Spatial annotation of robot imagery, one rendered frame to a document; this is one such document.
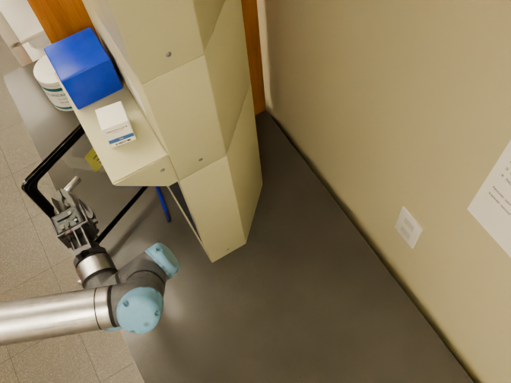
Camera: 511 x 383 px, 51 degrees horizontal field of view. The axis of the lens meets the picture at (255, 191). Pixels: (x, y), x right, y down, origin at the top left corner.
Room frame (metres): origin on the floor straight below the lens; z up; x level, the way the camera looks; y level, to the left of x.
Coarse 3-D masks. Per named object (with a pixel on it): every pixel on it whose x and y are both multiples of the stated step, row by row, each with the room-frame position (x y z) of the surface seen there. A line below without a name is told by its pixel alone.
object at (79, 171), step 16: (80, 144) 0.72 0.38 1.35; (64, 160) 0.69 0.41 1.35; (80, 160) 0.71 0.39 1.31; (96, 160) 0.73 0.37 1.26; (48, 176) 0.65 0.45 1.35; (64, 176) 0.67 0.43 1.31; (80, 176) 0.69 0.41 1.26; (96, 176) 0.72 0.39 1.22; (48, 192) 0.63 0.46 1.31; (80, 192) 0.67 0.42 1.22; (96, 192) 0.70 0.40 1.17; (112, 192) 0.72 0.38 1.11; (128, 192) 0.75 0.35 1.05; (96, 208) 0.68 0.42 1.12; (112, 208) 0.71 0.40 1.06; (96, 224) 0.66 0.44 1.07
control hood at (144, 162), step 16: (112, 96) 0.71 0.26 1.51; (128, 96) 0.71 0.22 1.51; (80, 112) 0.68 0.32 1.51; (128, 112) 0.66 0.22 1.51; (96, 128) 0.64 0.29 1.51; (144, 128) 0.62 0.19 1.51; (96, 144) 0.60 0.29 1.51; (128, 144) 0.59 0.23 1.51; (144, 144) 0.58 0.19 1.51; (160, 144) 0.58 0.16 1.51; (112, 160) 0.56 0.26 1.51; (128, 160) 0.55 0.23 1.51; (144, 160) 0.55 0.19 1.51; (160, 160) 0.55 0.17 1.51; (112, 176) 0.52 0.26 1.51; (128, 176) 0.52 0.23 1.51; (144, 176) 0.53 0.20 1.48; (160, 176) 0.54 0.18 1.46; (176, 176) 0.55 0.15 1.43
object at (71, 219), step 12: (60, 216) 0.54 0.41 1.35; (72, 216) 0.54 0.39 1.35; (84, 216) 0.54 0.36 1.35; (60, 228) 0.51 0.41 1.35; (72, 228) 0.51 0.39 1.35; (84, 228) 0.52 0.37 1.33; (96, 228) 0.54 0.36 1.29; (60, 240) 0.50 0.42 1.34; (72, 240) 0.50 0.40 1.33; (84, 240) 0.49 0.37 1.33; (84, 252) 0.48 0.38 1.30; (96, 252) 0.46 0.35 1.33
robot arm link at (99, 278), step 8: (96, 272) 0.41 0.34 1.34; (104, 272) 0.41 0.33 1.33; (112, 272) 0.41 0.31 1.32; (88, 280) 0.40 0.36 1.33; (96, 280) 0.39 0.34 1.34; (104, 280) 0.39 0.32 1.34; (112, 280) 0.39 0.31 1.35; (88, 288) 0.38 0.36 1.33; (112, 328) 0.30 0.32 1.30; (120, 328) 0.31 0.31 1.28
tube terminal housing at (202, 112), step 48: (240, 0) 0.78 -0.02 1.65; (240, 48) 0.75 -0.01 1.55; (144, 96) 0.56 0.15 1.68; (192, 96) 0.58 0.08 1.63; (240, 96) 0.71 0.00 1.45; (192, 144) 0.57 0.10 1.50; (240, 144) 0.67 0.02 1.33; (192, 192) 0.56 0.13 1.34; (240, 192) 0.63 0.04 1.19; (240, 240) 0.59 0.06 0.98
